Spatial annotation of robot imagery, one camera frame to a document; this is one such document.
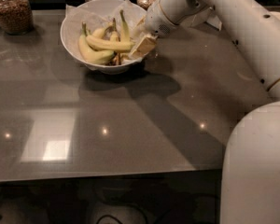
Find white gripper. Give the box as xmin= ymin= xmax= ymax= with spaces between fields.
xmin=128 ymin=0 xmax=171 ymax=60

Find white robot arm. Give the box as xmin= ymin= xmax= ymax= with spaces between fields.
xmin=132 ymin=0 xmax=280 ymax=224

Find upright yellow banana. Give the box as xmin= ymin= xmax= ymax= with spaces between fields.
xmin=119 ymin=10 xmax=130 ymax=42

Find middle short yellow banana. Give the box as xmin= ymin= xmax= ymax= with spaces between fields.
xmin=109 ymin=20 xmax=119 ymax=42

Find white bowl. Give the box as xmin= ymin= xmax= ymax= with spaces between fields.
xmin=60 ymin=0 xmax=159 ymax=76

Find small back yellow banana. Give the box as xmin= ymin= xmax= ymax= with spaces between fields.
xmin=91 ymin=22 xmax=113 ymax=38

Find large curved yellow banana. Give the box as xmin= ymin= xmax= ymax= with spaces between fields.
xmin=77 ymin=22 xmax=116 ymax=65

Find white folded card stand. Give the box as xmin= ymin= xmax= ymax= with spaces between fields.
xmin=182 ymin=7 xmax=223 ymax=31

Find left glass jar of grains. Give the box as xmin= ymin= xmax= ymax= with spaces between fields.
xmin=0 ymin=0 xmax=34 ymax=35

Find black cable under table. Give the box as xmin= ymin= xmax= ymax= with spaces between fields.
xmin=92 ymin=177 xmax=153 ymax=224

